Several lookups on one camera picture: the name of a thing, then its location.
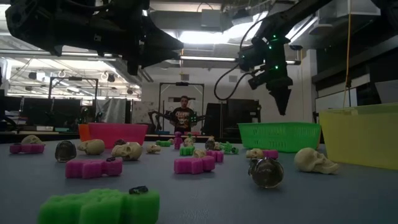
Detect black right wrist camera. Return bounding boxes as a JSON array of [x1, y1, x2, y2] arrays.
[[248, 70, 270, 91]]

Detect person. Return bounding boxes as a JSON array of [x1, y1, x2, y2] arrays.
[[170, 95, 197, 134]]

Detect black gantry frame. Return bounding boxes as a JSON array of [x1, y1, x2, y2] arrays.
[[157, 82, 205, 135]]

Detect green rectangular basket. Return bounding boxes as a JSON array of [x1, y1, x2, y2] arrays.
[[238, 122, 322, 153]]

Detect ceiling tube light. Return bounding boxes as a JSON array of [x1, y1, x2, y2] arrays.
[[178, 55, 302, 66]]

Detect blue-grey table mat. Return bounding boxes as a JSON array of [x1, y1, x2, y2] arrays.
[[0, 139, 398, 224]]

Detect black equipment cabinet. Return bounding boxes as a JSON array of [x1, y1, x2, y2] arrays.
[[203, 98, 262, 139]]

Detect yellow hanging cable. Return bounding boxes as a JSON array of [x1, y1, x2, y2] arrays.
[[341, 12, 352, 109]]

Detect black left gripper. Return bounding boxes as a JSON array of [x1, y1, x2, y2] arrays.
[[86, 0, 185, 75]]

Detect pink foam skeleton figure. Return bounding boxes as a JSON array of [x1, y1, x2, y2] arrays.
[[9, 142, 46, 155], [262, 149, 280, 161], [65, 157, 124, 180], [173, 155, 216, 175], [173, 131, 184, 151], [205, 149, 224, 163]]

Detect orange round bowl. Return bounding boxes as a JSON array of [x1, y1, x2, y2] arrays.
[[78, 124, 91, 142]]

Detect pink round bowl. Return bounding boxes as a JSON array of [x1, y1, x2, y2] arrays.
[[88, 123, 149, 149]]

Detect grey fabric cover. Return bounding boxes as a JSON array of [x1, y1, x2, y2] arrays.
[[96, 98, 127, 124]]

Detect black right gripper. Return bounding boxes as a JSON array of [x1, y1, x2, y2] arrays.
[[239, 34, 295, 116]]

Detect yellow rectangular bin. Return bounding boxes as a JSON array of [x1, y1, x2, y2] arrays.
[[319, 103, 398, 171]]

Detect grey ceiling box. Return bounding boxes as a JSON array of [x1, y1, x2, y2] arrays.
[[200, 8, 222, 28]]

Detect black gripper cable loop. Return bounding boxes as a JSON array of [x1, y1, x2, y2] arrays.
[[213, 62, 254, 102]]

